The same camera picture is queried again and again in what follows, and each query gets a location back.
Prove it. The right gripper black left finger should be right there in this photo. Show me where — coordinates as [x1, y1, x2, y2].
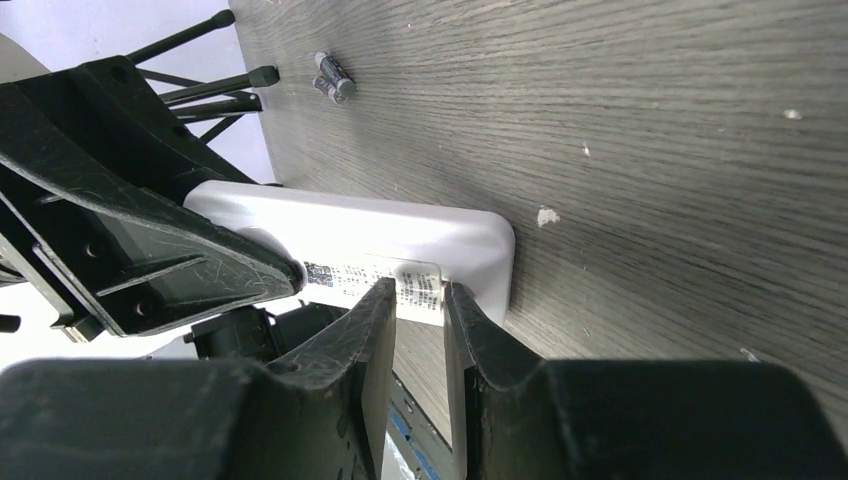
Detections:
[1, 278, 396, 479]

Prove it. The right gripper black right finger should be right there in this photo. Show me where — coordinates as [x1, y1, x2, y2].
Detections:
[444, 283, 847, 479]

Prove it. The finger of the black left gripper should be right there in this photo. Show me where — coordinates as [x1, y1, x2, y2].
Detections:
[1, 56, 304, 342]

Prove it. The white air conditioner remote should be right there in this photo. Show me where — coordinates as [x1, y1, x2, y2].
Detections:
[183, 181, 515, 326]

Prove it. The grey battery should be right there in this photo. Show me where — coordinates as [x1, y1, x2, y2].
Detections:
[315, 51, 357, 97]

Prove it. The dark battery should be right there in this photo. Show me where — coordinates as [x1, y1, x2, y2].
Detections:
[312, 75, 347, 104]

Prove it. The black tripod stand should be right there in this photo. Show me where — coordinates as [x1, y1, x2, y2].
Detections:
[127, 9, 280, 144]

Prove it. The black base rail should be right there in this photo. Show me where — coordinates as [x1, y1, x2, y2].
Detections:
[387, 372, 458, 480]

